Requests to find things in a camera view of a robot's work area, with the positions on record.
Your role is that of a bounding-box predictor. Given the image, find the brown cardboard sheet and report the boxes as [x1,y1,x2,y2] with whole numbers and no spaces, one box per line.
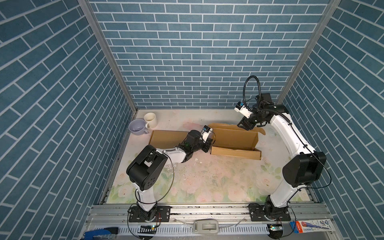
[209,123,266,160]

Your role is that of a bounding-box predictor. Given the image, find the brown cardboard box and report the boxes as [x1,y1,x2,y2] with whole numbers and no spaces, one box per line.
[149,130,189,149]

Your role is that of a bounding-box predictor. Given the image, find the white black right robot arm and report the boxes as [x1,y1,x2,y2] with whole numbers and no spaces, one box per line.
[235,94,327,221]

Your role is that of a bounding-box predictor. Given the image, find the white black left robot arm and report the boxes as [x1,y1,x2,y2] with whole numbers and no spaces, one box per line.
[126,126,215,222]

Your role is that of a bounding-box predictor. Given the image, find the white red blue tube box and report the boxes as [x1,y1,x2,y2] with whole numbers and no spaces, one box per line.
[290,219,336,234]

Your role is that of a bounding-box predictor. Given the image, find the white ceramic mug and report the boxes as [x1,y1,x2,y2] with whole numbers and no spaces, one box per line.
[144,113,158,129]

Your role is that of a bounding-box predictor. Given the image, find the lavender speckled ceramic cup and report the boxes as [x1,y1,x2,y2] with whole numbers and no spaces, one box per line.
[128,119,149,136]

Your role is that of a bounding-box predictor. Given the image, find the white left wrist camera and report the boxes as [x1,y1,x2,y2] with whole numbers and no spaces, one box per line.
[201,125,213,144]

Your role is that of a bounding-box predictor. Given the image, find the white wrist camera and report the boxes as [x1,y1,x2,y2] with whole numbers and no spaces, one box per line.
[201,125,213,144]
[234,102,253,119]

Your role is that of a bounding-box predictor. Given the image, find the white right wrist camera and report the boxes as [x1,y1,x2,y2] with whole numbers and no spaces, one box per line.
[234,102,253,119]

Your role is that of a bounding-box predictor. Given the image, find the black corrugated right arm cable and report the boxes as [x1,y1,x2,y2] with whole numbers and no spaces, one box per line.
[242,74,262,109]

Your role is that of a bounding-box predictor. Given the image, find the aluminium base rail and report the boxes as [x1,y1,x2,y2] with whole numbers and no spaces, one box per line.
[81,202,341,240]

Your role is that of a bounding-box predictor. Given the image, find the grey metal corner post right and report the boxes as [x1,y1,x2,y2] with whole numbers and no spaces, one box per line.
[277,0,341,104]

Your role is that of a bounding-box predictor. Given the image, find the grey metal corner post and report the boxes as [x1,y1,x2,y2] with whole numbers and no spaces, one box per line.
[78,0,138,114]
[277,0,341,104]

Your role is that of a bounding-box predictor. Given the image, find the grey metal corner post left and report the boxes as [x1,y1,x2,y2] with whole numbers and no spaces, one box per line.
[78,0,138,114]

